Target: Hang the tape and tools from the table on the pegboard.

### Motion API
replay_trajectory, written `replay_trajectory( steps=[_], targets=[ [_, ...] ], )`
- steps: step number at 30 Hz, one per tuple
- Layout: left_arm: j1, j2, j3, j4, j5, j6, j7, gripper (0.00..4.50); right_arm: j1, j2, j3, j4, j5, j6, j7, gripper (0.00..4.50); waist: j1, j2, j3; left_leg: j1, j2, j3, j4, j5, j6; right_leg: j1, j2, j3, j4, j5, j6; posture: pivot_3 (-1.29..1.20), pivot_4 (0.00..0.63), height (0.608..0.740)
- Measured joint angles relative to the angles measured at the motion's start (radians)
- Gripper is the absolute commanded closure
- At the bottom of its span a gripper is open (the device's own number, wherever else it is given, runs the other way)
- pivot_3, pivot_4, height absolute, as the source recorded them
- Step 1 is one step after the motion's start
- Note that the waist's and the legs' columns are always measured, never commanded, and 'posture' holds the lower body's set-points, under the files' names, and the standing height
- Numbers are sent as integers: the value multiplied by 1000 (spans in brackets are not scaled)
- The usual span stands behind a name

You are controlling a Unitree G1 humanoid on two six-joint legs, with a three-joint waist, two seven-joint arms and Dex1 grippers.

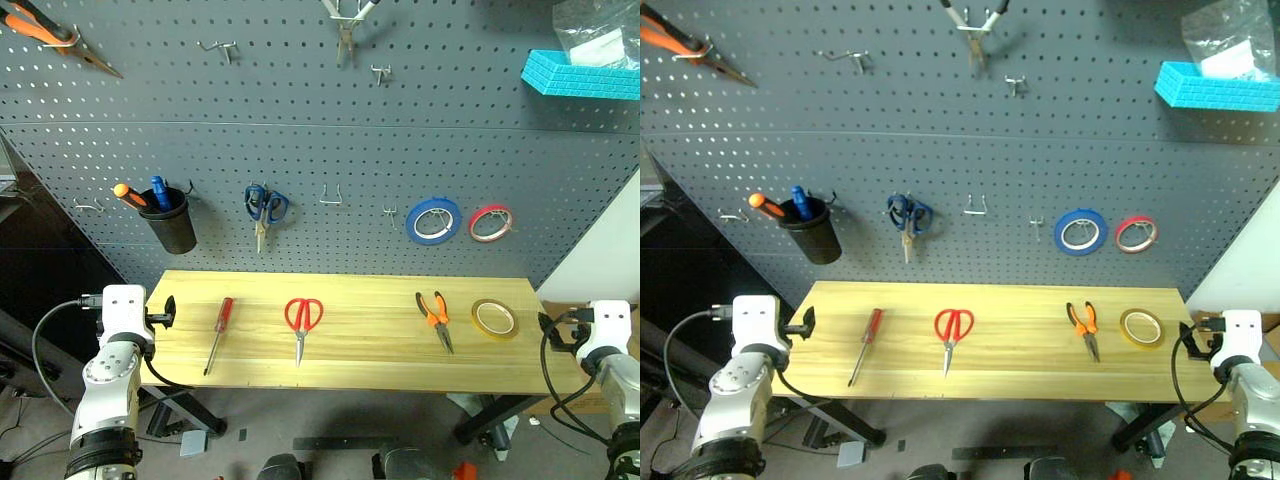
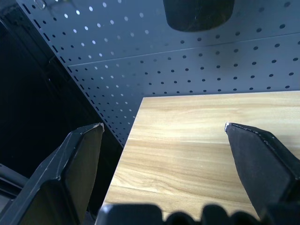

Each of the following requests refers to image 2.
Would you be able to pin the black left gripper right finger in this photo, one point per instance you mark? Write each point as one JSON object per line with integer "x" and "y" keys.
{"x": 257, "y": 168}

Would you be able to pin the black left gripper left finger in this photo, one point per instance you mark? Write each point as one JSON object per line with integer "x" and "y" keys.
{"x": 58, "y": 178}

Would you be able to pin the grey perforated pegboard panel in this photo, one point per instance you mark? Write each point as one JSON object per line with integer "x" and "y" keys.
{"x": 164, "y": 63}

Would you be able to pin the black rubber mallet head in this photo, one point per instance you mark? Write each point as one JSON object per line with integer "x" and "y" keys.
{"x": 198, "y": 15}

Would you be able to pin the silver metal hook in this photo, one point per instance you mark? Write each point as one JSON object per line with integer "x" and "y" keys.
{"x": 42, "y": 4}

